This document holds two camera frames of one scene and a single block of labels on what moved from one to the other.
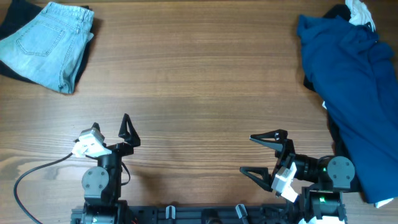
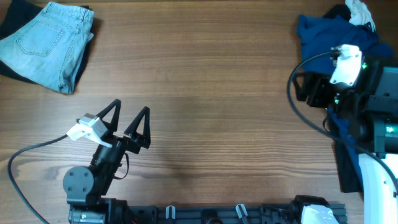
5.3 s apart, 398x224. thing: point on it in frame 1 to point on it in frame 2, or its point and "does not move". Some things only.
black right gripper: (287, 157) to (320, 82)
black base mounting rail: (245, 214) does not move
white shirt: (360, 14) does not move
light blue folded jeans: (49, 49) does not move
